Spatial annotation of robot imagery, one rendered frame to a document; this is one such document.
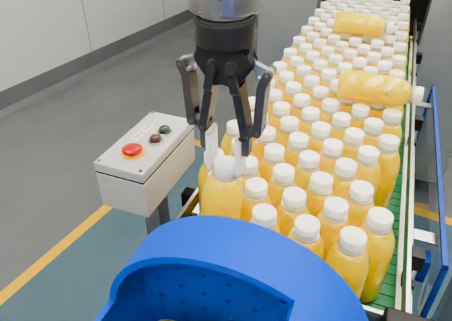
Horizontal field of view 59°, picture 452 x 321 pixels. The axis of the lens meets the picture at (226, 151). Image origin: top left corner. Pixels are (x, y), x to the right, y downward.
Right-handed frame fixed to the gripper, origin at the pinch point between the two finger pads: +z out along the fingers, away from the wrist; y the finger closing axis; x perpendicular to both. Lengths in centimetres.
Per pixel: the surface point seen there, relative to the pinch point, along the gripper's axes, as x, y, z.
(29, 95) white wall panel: 170, -240, 114
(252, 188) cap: 4.0, 3.1, 9.4
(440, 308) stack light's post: 25, 43, 50
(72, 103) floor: 176, -203, 117
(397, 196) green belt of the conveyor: 34, 29, 28
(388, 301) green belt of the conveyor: 4.5, 28.4, 27.6
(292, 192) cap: 5.7, 9.5, 9.5
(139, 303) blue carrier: -21.0, -3.6, 10.8
